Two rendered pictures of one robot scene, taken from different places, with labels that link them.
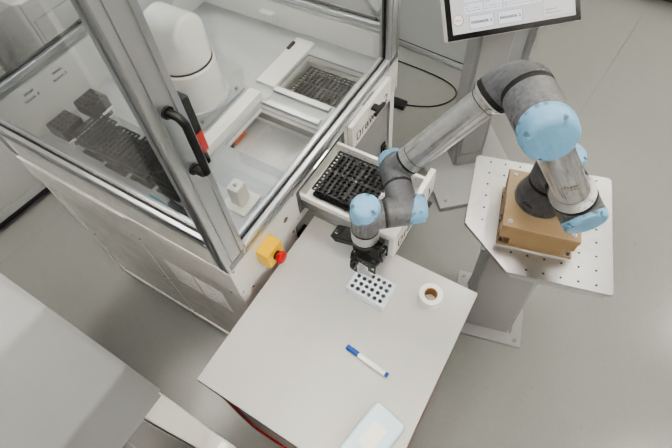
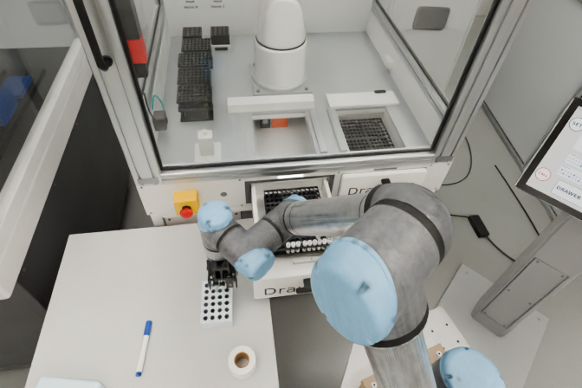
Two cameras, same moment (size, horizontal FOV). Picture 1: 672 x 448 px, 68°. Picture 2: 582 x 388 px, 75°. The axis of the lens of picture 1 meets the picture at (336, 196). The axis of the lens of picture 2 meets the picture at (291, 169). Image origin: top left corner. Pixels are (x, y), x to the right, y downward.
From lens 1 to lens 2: 0.74 m
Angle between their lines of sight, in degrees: 28
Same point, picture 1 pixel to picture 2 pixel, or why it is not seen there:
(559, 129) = (349, 294)
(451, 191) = not seen: hidden behind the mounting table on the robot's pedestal
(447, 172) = (458, 315)
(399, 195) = (250, 235)
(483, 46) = (566, 227)
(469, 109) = (351, 205)
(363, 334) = (170, 327)
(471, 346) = not seen: outside the picture
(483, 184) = not seen: hidden behind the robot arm
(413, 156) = (293, 213)
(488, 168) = (436, 326)
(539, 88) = (388, 228)
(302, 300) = (175, 259)
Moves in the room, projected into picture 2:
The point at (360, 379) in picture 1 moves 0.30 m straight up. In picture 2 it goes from (124, 353) to (83, 306)
